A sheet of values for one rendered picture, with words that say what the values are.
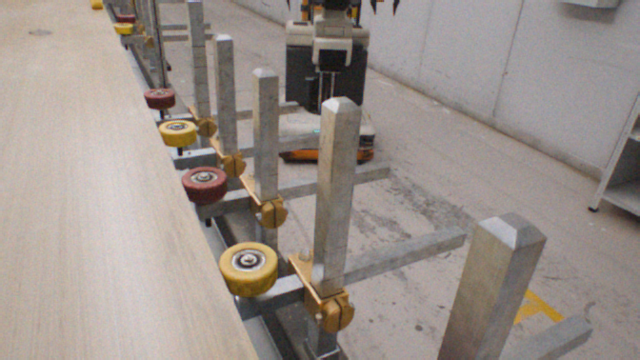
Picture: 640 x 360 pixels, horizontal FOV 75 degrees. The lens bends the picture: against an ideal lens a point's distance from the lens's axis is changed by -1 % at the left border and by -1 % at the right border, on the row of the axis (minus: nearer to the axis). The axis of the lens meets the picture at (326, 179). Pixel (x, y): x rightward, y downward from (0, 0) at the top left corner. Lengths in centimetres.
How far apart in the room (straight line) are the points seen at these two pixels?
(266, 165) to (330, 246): 25
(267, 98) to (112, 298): 37
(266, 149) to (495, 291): 51
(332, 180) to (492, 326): 25
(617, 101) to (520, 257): 298
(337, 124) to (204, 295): 27
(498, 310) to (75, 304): 47
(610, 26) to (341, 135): 291
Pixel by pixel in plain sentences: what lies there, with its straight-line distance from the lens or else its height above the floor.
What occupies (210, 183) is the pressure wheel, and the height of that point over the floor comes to 91.
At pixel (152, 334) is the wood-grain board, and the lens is 54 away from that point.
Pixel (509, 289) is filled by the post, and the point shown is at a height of 109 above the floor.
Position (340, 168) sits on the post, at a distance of 51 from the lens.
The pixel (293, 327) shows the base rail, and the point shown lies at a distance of 79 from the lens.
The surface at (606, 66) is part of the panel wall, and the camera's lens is 331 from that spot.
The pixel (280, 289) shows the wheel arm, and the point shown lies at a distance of 66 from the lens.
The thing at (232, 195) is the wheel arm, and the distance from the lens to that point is 84.
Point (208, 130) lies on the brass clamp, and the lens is 124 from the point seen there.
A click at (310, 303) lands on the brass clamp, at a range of 66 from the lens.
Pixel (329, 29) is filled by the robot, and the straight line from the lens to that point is 257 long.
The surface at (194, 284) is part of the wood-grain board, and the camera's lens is 59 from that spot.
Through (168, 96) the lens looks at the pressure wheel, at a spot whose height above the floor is 91.
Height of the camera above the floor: 130
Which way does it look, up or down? 30 degrees down
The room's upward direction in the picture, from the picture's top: 4 degrees clockwise
